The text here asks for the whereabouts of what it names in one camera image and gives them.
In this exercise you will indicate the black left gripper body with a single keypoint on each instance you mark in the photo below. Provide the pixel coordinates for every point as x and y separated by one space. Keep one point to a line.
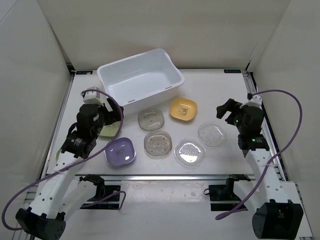
105 118

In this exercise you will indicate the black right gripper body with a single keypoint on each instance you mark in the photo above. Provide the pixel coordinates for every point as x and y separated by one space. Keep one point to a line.
240 127

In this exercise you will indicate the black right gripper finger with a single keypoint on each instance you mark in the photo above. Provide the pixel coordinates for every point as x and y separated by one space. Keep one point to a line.
231 118
228 106

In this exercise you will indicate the light green square plate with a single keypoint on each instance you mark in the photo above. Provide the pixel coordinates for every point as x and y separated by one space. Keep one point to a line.
109 131

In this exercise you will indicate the clear textured plate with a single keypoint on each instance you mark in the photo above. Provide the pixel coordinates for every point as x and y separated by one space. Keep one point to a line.
211 134
189 153

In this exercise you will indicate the clear plate with slots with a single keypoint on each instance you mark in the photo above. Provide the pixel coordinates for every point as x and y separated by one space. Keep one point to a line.
151 119

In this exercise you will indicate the purple square plate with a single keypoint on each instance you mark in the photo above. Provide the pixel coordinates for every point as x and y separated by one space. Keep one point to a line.
120 152

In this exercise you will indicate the yellow square plate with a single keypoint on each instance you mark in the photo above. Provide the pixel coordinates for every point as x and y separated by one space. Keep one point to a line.
183 109

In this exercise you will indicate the clear plate with dots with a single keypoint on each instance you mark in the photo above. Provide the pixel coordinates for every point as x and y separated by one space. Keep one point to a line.
157 144

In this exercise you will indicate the clear textured plate front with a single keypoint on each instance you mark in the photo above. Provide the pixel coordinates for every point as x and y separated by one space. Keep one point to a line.
189 153

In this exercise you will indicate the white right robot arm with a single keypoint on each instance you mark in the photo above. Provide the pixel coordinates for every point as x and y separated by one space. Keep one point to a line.
275 215

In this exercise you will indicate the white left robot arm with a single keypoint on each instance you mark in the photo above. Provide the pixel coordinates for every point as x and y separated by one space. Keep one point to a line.
47 215

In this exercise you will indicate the white plastic bin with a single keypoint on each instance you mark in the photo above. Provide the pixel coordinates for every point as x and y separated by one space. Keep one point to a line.
142 80

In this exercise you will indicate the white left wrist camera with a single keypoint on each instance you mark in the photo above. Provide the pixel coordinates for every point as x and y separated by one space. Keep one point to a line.
97 98

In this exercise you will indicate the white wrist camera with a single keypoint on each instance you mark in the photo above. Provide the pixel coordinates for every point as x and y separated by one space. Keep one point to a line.
97 98
253 100

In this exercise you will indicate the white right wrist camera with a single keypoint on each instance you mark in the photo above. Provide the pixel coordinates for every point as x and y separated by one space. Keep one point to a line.
253 100

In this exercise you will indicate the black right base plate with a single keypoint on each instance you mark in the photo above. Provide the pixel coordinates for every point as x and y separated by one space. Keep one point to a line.
220 198

